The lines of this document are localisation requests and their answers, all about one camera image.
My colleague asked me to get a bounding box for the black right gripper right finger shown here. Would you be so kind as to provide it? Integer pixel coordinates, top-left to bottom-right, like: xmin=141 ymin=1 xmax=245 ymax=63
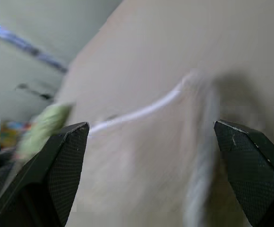
xmin=213 ymin=120 xmax=274 ymax=227

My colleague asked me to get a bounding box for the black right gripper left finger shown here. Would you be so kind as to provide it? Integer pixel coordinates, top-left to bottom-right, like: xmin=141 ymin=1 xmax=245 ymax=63
xmin=0 ymin=122 xmax=90 ymax=227

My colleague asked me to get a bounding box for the light green cloth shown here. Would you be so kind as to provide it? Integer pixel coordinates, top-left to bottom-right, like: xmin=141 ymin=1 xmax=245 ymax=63
xmin=16 ymin=102 xmax=74 ymax=163

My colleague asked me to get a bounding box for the colourful box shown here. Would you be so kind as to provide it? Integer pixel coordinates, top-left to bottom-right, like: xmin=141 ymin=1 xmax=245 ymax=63
xmin=0 ymin=120 xmax=33 ymax=149

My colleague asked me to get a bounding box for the blue floor tape stripe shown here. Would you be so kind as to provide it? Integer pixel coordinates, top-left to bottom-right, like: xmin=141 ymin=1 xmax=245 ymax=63
xmin=0 ymin=16 xmax=69 ymax=73

